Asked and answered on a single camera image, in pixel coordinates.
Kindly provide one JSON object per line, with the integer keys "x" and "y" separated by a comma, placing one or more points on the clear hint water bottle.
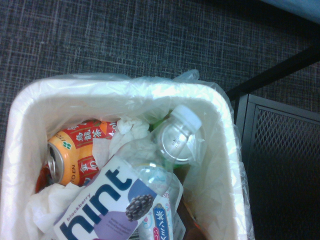
{"x": 107, "y": 190}

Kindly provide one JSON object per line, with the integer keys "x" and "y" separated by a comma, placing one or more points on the white trash bin with liner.
{"x": 235, "y": 160}

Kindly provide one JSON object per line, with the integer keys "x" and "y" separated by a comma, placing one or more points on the white plastic trash bin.
{"x": 30, "y": 105}

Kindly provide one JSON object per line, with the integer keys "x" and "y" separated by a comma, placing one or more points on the green drink can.
{"x": 156, "y": 123}

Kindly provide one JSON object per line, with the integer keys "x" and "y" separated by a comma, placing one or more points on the white tissue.
{"x": 130, "y": 132}
{"x": 47, "y": 207}

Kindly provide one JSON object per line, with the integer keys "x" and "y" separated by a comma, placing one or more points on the orange red tea can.
{"x": 75, "y": 147}

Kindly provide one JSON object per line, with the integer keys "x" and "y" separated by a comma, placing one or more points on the black metal mesh panel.
{"x": 282, "y": 162}

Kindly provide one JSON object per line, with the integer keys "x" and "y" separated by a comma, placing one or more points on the light blue sofa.
{"x": 300, "y": 8}

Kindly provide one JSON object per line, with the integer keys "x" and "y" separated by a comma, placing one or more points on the wood coffee table black frame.
{"x": 275, "y": 72}

